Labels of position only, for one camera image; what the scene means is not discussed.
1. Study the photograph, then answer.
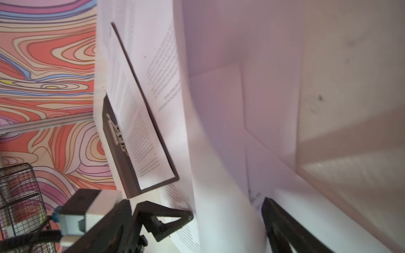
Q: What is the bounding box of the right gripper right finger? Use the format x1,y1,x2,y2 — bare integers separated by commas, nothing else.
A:
261,198,331,253

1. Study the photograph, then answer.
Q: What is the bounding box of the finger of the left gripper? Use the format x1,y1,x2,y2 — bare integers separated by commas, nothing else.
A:
132,201,194,243

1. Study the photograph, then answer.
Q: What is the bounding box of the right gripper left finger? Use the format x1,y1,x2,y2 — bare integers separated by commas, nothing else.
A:
66,200,132,253

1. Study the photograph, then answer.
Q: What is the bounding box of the orange black file folder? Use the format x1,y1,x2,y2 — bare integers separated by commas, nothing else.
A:
102,21,180,200

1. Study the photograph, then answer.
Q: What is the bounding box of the printed paper sheet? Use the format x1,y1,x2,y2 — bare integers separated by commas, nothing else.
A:
96,1,195,211
244,132,389,253
173,1,304,253
105,26,176,191

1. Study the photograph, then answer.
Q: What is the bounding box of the black wire basket left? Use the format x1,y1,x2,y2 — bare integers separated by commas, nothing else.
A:
1,163,56,253

